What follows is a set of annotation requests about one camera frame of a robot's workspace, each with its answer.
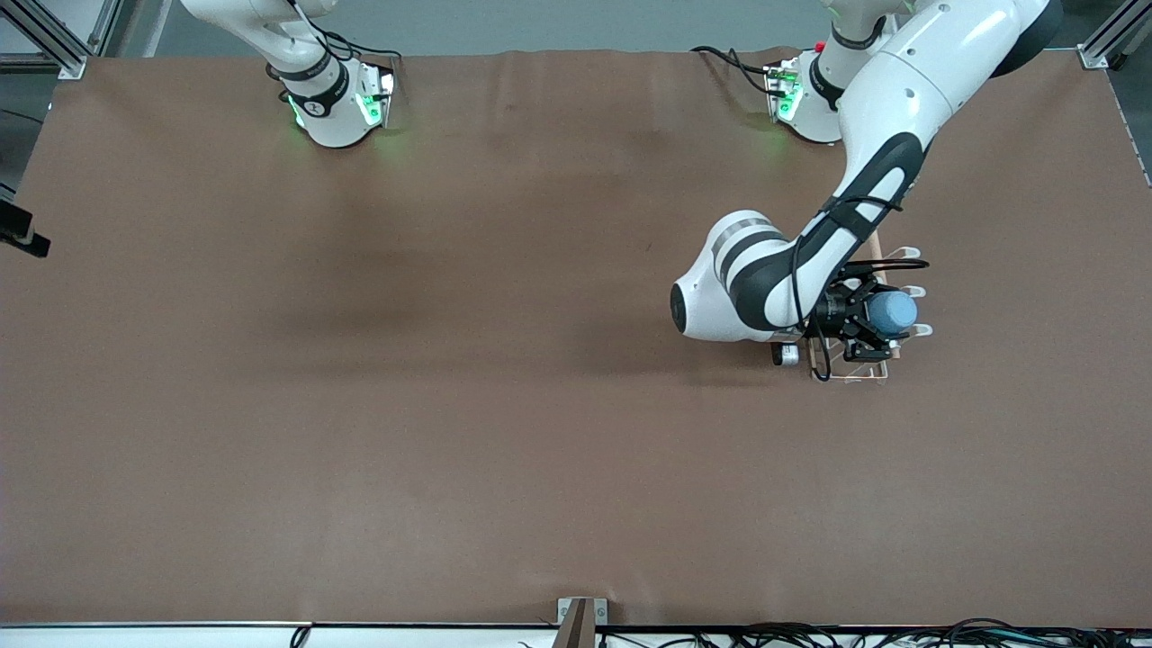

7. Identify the blue plastic cup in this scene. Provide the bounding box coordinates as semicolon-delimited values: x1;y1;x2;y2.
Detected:
868;290;920;339

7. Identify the brown table cover mat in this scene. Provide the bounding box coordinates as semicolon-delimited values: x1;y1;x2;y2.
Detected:
0;49;1152;628

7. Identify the white wire cup holder rack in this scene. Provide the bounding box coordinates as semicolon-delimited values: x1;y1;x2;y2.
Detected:
808;229;934;385

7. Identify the aluminium frame post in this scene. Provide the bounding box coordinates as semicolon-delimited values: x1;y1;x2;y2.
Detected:
0;0;122;80
1075;0;1152;71

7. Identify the black cable bundle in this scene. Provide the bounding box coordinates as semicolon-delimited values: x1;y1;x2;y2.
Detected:
594;617;1152;648

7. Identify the metal table edge bracket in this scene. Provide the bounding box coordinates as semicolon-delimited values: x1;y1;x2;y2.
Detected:
555;597;609;648

